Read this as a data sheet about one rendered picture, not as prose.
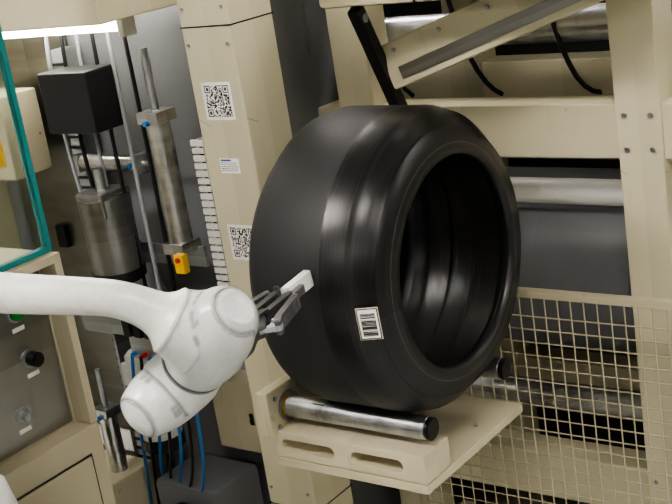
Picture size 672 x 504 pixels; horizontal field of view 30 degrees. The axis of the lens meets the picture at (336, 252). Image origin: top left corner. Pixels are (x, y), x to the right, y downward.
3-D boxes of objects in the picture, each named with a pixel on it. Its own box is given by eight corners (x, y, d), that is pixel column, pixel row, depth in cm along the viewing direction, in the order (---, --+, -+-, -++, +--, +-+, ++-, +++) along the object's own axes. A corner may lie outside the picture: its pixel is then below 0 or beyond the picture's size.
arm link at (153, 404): (211, 405, 199) (245, 367, 190) (146, 461, 188) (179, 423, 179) (165, 356, 200) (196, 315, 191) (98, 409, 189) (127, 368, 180)
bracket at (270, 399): (262, 437, 250) (254, 392, 247) (374, 360, 280) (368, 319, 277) (275, 440, 248) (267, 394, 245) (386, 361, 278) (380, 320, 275)
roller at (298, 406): (276, 407, 249) (286, 388, 251) (287, 419, 252) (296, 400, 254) (424, 433, 228) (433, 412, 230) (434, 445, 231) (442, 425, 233)
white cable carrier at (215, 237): (230, 358, 267) (189, 140, 253) (245, 349, 270) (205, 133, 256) (246, 360, 264) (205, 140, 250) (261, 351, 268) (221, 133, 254)
